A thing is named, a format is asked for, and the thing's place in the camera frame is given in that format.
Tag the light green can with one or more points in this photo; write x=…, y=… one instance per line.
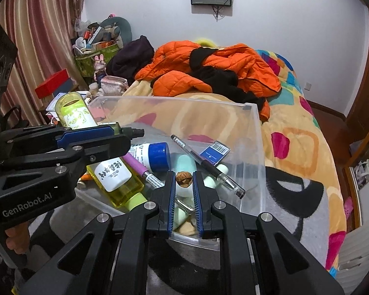
x=73, y=110

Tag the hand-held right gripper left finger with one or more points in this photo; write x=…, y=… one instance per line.
x=171, y=202

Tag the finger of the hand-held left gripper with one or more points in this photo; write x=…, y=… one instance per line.
x=107, y=150
x=86, y=133

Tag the black gel pen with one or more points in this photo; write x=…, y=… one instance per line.
x=209, y=167

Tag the walnut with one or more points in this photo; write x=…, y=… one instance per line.
x=184, y=179

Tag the wooden door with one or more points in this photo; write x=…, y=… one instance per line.
x=367, y=83

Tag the grey neck pillow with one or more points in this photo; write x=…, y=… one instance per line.
x=124, y=26

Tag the rabbit figure bottle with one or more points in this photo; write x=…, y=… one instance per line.
x=100, y=67

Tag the grey box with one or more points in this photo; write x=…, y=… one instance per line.
x=64, y=86

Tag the pink paper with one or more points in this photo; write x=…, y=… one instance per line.
x=97, y=113

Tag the orange puffer jacket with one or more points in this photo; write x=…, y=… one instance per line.
x=252, y=64

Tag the colourful printed blanket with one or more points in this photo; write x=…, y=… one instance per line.
x=295, y=147

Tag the dark purple garment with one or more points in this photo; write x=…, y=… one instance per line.
x=129, y=60

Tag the pile of cosmetics bottles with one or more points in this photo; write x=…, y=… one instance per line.
x=90, y=38

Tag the purple pen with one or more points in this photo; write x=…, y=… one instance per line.
x=138, y=166

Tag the blue card box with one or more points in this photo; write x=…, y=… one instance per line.
x=215, y=153

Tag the yellow pillow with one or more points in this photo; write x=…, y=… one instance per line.
x=206, y=42

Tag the grey black blanket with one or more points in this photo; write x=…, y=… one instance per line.
x=295, y=209

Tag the pink pouch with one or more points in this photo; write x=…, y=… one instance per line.
x=113, y=86

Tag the pale green tube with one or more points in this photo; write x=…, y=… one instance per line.
x=215, y=176

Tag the wall socket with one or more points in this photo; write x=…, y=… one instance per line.
x=308, y=86

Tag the white tube blue cap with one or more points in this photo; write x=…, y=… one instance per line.
x=153, y=156

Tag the striped curtain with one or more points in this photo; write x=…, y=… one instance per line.
x=43, y=21

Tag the clear plastic box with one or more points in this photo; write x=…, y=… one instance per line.
x=227, y=123

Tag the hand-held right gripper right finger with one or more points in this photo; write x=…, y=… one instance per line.
x=197, y=206

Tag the white shoes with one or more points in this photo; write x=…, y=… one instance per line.
x=366, y=170

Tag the white plastic stool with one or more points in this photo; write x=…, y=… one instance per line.
x=356, y=252

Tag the person's left hand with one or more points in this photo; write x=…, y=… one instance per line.
x=18, y=238

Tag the red box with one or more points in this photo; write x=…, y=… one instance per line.
x=50, y=84

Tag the small white jar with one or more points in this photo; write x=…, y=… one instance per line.
x=93, y=88

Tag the yellow liquid bottle white label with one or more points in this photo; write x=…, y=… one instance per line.
x=116, y=181

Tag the black garment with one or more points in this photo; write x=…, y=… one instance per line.
x=218, y=78

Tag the mint green bottle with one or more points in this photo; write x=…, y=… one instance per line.
x=184, y=163

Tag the pink clog shoe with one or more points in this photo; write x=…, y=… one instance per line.
x=348, y=209

